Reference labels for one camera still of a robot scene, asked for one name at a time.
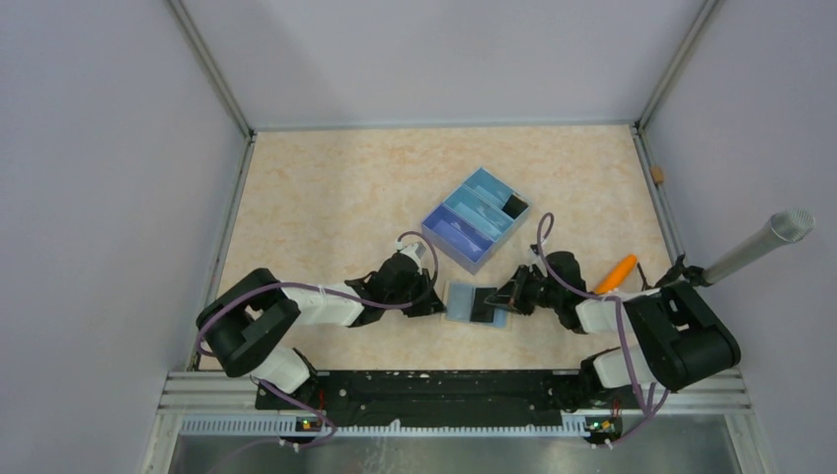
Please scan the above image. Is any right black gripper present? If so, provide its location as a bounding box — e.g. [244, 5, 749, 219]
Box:
[486, 264, 563, 315]

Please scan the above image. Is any beige card holder wallet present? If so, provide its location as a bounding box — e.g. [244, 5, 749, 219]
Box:
[442, 281, 509, 330]

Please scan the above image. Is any blue three-compartment box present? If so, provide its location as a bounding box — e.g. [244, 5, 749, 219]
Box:
[421, 167, 532, 275]

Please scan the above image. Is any black credit card stack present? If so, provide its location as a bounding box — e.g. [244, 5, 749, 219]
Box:
[501, 194, 529, 220]

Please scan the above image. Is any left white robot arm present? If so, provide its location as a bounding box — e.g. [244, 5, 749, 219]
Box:
[195, 251, 445, 409]

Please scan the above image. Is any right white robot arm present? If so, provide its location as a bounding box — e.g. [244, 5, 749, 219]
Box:
[485, 251, 741, 407]

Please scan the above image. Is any orange cylindrical object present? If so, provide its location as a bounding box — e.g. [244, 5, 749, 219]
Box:
[593, 254, 638, 294]

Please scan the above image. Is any small tan block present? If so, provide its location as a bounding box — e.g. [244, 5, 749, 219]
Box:
[648, 165, 665, 186]

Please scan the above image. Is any silver microphone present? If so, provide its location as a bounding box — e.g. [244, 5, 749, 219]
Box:
[653, 207, 816, 292]

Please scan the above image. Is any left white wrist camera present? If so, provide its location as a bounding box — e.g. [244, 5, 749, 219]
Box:
[396, 241, 427, 268]

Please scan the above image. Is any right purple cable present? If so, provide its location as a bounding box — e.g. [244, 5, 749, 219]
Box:
[536, 212, 671, 447]

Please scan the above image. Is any purple cable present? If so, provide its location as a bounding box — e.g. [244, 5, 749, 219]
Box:
[536, 212, 671, 447]
[195, 231, 440, 451]

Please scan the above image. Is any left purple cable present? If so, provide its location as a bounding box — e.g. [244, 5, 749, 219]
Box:
[195, 231, 440, 451]

